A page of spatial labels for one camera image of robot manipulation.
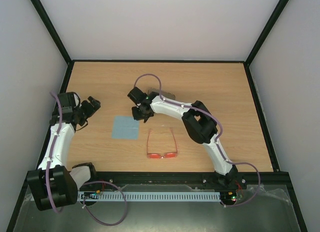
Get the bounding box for blue cleaning cloth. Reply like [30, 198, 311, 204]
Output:
[111, 116, 140, 140]

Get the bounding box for american flag glasses case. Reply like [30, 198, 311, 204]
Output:
[148, 88, 176, 100]

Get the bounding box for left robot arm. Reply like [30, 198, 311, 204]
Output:
[26, 92, 101, 214]

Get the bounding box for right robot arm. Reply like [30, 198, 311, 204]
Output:
[128, 86, 238, 188]

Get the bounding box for red sunglasses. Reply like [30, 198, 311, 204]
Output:
[146, 128, 178, 159]

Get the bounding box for left electronics board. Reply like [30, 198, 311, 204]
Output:
[78, 190, 104, 201]

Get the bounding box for electronics board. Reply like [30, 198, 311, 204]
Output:
[78, 190, 104, 201]
[220, 189, 245, 204]

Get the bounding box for right electronics board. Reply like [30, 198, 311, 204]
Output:
[220, 189, 245, 204]

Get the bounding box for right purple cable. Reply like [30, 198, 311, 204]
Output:
[134, 74, 261, 208]

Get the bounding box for purple cable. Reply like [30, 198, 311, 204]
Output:
[44, 91, 128, 227]
[134, 74, 261, 208]

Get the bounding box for light blue slotted cable duct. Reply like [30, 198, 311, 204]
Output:
[77, 191, 221, 202]

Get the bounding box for black front mounting rail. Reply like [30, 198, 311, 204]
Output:
[24, 171, 292, 190]

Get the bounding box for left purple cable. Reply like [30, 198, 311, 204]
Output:
[44, 91, 128, 227]

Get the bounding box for black aluminium frame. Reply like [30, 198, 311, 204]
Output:
[0, 0, 320, 232]

